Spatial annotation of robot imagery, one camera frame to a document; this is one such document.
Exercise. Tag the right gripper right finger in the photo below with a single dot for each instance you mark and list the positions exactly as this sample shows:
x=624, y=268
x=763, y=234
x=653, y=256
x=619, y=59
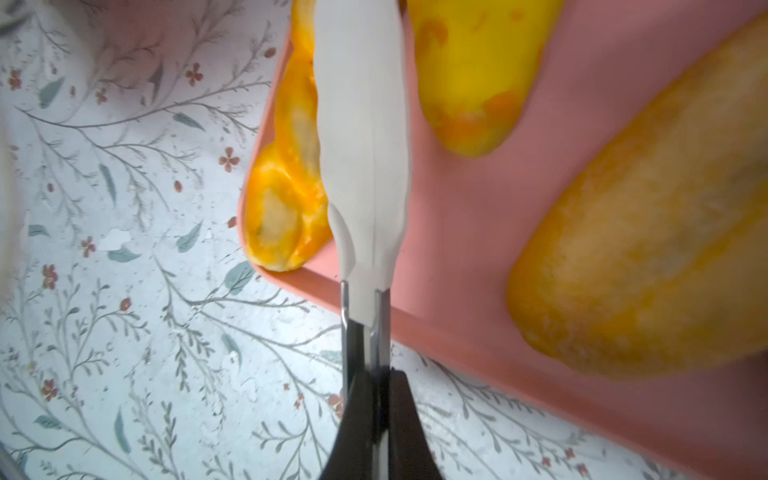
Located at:
x=399, y=449

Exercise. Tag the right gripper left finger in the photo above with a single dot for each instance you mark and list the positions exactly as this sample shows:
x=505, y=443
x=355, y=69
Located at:
x=346, y=122

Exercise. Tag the short twisted fake bread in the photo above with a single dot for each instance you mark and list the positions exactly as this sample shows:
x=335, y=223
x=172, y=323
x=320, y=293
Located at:
x=476, y=63

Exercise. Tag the long fake bread piece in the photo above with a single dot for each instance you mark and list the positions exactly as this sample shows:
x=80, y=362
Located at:
x=285, y=217

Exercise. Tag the oval fake bread loaf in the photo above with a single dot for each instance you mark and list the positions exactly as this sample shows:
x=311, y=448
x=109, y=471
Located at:
x=654, y=259

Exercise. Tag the pink plastic tray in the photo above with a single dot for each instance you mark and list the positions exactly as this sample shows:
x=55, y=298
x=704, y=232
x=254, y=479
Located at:
x=470, y=218

